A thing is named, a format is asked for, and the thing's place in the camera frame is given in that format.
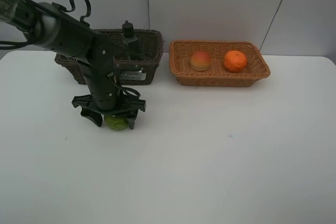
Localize orange mandarin fruit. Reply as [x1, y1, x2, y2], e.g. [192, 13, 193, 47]
[223, 50, 248, 73]

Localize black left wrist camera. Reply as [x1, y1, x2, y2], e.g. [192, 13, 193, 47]
[113, 63, 146, 81]

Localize green lime fruit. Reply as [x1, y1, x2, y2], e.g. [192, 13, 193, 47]
[104, 115, 129, 131]

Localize dark brown wicker basket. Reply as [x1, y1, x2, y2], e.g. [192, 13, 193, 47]
[54, 29, 163, 86]

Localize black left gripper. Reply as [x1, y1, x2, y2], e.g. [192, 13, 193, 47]
[71, 62, 146, 130]

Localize red yellow peach fruit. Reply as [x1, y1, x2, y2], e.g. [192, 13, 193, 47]
[190, 51, 211, 71]

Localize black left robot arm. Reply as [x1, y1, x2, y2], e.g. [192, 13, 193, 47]
[1, 0, 146, 129]

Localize dark green pump bottle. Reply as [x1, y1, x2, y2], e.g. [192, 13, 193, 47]
[122, 20, 141, 61]

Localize light orange wicker basket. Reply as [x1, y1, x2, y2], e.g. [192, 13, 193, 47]
[169, 40, 270, 87]

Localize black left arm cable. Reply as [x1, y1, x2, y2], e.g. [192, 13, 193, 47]
[0, 0, 141, 99]

